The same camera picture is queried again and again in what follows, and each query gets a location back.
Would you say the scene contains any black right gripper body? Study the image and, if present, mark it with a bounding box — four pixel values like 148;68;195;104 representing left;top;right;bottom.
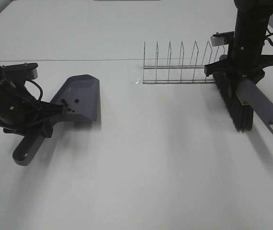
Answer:
227;35;265;77

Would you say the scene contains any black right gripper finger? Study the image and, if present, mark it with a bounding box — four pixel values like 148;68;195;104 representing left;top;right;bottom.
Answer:
204;58;241;76
253;54;273;73

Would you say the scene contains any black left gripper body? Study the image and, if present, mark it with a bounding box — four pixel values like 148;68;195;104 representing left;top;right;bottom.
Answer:
0;91;50;136

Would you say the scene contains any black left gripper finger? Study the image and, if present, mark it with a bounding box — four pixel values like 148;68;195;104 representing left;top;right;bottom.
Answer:
26;121;53;138
39;102;64;119

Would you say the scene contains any grey hand brush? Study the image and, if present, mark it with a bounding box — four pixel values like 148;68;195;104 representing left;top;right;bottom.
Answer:
214;54;273;142

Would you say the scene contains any grey plastic dustpan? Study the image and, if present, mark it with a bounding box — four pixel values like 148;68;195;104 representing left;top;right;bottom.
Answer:
12;74;100;166

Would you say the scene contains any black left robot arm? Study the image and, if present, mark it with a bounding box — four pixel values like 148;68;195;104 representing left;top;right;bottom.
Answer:
0;63;63;138

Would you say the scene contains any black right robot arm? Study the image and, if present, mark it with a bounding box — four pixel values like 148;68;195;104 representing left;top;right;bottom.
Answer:
204;0;273;76

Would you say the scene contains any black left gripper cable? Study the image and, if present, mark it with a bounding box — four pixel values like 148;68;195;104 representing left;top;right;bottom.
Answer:
25;79;44;103

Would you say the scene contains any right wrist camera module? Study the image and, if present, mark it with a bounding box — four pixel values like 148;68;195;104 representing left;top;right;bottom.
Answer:
211;31;235;46

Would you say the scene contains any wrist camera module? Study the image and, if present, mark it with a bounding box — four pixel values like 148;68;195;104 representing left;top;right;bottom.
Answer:
211;31;235;46
2;63;38;80

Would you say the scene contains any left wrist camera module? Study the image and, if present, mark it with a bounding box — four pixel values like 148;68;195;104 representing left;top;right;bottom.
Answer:
2;63;38;80

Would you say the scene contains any metal wire dish rack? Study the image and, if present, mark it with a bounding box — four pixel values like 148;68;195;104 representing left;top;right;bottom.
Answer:
142;41;228;84

